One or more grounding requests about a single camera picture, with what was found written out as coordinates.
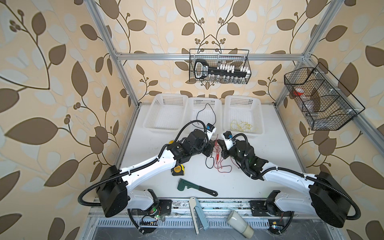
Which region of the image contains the red cable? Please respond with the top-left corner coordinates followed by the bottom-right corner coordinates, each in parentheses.
top-left (211, 134), bottom-right (241, 174)

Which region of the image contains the yellow cable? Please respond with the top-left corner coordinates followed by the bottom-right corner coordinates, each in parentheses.
top-left (229, 119), bottom-right (256, 133)

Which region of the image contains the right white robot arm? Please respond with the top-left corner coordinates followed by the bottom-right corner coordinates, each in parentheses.
top-left (218, 131), bottom-right (362, 228)

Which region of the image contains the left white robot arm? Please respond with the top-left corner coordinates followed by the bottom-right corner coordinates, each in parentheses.
top-left (78, 121), bottom-right (216, 218)

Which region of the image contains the yellow black tape measure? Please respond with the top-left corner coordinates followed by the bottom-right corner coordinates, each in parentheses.
top-left (171, 165), bottom-right (185, 176)

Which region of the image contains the middle white plastic basket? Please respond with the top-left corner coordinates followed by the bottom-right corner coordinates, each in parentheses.
top-left (184, 98), bottom-right (223, 134)

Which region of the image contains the white plastic basket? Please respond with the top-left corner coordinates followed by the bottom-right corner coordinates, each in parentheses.
top-left (223, 96), bottom-right (265, 137)
top-left (184, 98), bottom-right (223, 134)
top-left (143, 94), bottom-right (188, 133)

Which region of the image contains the right white plastic basket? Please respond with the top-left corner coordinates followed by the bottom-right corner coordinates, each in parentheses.
top-left (223, 96), bottom-right (265, 137)

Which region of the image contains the green black pipe wrench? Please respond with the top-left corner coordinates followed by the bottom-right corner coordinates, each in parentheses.
top-left (177, 179), bottom-right (218, 197)

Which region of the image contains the left white plastic basket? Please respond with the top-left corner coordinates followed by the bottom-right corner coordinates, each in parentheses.
top-left (143, 94), bottom-right (188, 133)

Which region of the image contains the beige cylindrical roll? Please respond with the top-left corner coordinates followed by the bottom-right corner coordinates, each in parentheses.
top-left (227, 210), bottom-right (254, 239)

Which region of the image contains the black socket set holder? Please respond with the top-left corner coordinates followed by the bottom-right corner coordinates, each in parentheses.
top-left (192, 59), bottom-right (252, 80)

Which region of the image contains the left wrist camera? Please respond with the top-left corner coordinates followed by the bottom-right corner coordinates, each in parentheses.
top-left (206, 123), bottom-right (216, 134)

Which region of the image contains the back black wire basket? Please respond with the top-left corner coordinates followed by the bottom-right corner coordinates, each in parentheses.
top-left (189, 48), bottom-right (252, 85)

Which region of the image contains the black wire basket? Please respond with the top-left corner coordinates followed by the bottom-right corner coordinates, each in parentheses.
top-left (284, 63), bottom-right (366, 131)
top-left (189, 48), bottom-right (252, 85)

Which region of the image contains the red item in wire basket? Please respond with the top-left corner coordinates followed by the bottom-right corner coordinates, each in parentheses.
top-left (293, 88), bottom-right (305, 97)

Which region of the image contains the right black wire basket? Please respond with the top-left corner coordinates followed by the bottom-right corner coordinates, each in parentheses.
top-left (284, 63), bottom-right (366, 131)

